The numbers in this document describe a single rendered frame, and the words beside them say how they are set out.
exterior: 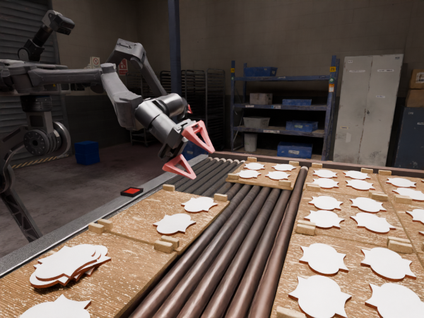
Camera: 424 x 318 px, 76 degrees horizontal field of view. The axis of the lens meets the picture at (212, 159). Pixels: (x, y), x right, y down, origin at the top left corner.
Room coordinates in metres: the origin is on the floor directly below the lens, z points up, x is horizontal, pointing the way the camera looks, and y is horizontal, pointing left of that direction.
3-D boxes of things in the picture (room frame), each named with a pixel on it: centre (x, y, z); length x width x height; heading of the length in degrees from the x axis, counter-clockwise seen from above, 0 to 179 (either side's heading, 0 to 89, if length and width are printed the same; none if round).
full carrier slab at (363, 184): (1.36, -0.68, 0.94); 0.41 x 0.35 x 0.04; 157
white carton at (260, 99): (5.49, -0.96, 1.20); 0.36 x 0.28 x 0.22; 48
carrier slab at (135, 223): (0.98, 0.17, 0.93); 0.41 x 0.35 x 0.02; 155
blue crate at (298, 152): (5.11, -1.59, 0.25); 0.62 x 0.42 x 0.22; 68
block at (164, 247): (0.72, 0.14, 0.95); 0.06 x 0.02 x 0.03; 66
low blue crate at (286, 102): (5.08, -1.55, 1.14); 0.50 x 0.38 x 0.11; 69
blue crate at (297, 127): (5.08, -1.68, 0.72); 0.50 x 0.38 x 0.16; 53
